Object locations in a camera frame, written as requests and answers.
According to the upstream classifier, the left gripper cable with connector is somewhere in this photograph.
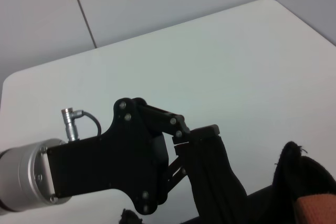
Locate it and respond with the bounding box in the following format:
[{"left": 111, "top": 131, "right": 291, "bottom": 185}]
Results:
[{"left": 61, "top": 108, "right": 102, "bottom": 143}]

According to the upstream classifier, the black bag with orange handles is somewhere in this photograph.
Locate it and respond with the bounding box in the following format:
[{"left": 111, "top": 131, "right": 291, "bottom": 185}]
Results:
[{"left": 119, "top": 129, "right": 336, "bottom": 224}]

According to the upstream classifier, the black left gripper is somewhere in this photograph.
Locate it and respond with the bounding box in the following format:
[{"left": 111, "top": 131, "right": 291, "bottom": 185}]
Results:
[{"left": 46, "top": 98, "right": 221, "bottom": 216}]

